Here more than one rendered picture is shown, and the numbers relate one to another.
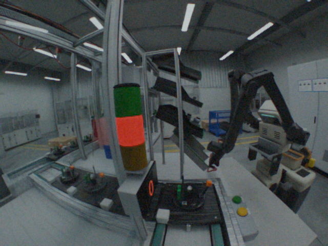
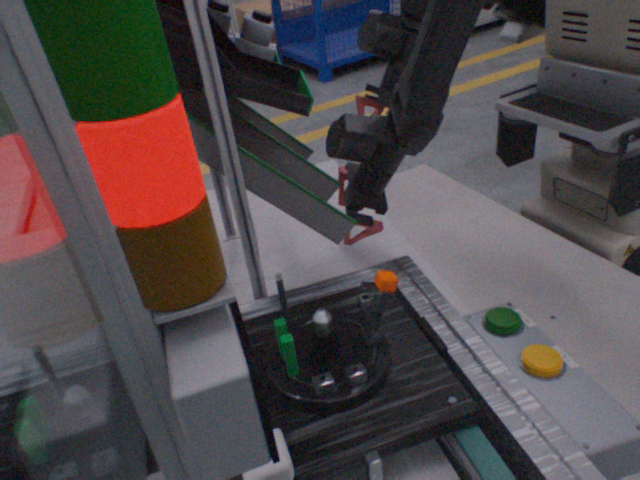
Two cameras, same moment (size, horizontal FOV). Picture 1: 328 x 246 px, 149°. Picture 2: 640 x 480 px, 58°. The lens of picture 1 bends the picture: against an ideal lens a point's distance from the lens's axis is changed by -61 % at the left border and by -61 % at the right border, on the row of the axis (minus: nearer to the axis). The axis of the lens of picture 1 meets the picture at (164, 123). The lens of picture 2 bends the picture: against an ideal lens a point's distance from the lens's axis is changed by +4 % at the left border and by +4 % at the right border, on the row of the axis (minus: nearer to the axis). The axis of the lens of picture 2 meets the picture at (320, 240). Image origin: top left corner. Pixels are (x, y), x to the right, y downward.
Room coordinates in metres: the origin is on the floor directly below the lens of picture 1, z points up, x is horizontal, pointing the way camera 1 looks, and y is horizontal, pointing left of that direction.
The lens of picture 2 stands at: (-0.05, 0.10, 1.43)
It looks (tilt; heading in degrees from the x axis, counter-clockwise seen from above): 33 degrees down; 335
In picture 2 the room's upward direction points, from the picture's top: 8 degrees counter-clockwise
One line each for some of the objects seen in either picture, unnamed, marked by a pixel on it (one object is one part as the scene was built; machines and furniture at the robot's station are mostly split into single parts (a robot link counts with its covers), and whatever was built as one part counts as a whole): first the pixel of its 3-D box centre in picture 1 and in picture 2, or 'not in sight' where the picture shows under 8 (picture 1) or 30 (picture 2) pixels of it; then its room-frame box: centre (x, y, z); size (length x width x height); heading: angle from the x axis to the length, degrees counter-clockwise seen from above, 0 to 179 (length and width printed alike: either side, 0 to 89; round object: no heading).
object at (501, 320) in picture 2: (237, 200); (502, 323); (0.32, -0.30, 0.96); 0.04 x 0.04 x 0.02
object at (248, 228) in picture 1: (240, 216); (539, 383); (0.25, -0.28, 0.93); 0.21 x 0.07 x 0.06; 169
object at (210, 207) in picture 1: (188, 201); (329, 370); (0.37, -0.09, 0.96); 0.24 x 0.24 x 0.02; 79
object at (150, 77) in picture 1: (154, 101); not in sight; (2.17, 0.16, 1.42); 0.30 x 0.09 x 1.13; 169
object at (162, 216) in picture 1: (163, 216); (265, 466); (0.29, 0.03, 0.97); 0.05 x 0.05 x 0.04; 79
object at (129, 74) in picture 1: (131, 97); not in sight; (1.65, 0.44, 1.50); 0.38 x 0.21 x 0.88; 79
